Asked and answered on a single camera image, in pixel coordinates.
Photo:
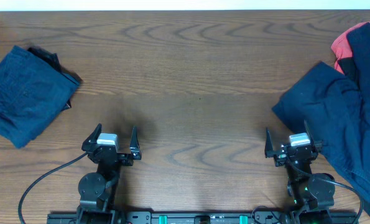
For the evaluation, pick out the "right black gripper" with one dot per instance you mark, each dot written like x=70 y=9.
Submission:
x=280 y=158

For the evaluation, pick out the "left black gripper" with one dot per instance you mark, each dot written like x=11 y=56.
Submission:
x=109 y=154

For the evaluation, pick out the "navy blue shorts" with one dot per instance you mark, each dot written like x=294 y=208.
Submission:
x=337 y=110

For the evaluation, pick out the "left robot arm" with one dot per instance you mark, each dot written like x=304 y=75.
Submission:
x=97 y=189

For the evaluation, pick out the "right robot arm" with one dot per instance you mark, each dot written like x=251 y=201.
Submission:
x=312 y=193

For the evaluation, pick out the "black garment with logo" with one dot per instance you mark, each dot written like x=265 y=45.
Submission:
x=349 y=68

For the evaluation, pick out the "folded navy blue garment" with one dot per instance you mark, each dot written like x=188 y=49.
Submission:
x=32 y=94

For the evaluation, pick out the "folded black garment underneath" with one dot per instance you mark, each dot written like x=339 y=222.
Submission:
x=52 y=60

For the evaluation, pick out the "red garment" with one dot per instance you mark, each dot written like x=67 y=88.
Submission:
x=341 y=47

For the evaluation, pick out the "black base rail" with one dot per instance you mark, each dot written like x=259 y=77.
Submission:
x=258 y=216

